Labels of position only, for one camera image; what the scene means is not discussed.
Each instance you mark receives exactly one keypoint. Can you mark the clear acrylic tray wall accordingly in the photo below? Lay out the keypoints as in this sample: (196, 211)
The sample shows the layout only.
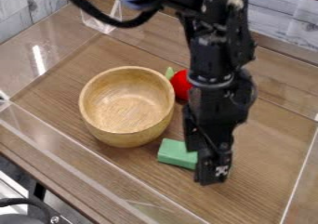
(108, 195)

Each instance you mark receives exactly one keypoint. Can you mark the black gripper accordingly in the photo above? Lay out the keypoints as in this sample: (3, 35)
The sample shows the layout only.
(213, 114)

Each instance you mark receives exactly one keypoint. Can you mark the black metal table frame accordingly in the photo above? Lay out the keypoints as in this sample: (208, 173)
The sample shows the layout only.
(28, 202)

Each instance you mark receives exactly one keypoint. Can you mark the wooden bowl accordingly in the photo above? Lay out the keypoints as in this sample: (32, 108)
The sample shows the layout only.
(126, 105)

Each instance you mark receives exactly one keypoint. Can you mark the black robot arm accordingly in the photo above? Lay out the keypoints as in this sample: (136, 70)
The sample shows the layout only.
(219, 38)

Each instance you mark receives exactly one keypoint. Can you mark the red toy strawberry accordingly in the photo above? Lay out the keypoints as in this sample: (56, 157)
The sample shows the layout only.
(178, 80)

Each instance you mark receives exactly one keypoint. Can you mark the green rectangular block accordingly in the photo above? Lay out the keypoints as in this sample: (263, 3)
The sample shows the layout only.
(173, 153)

